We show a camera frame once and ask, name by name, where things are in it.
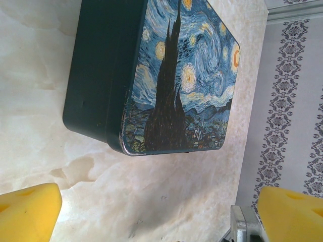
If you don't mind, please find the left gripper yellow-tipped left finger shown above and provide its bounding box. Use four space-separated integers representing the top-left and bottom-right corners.
0 183 63 242

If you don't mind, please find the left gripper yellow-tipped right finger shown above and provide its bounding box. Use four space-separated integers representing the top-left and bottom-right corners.
257 186 323 242

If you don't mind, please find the starry night tin box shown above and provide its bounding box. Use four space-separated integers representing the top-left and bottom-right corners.
62 0 241 156

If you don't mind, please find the right wrist camera box silver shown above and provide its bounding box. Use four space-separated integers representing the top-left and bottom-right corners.
230 205 264 242

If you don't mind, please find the aluminium frame post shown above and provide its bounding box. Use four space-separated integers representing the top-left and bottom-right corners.
267 0 323 25

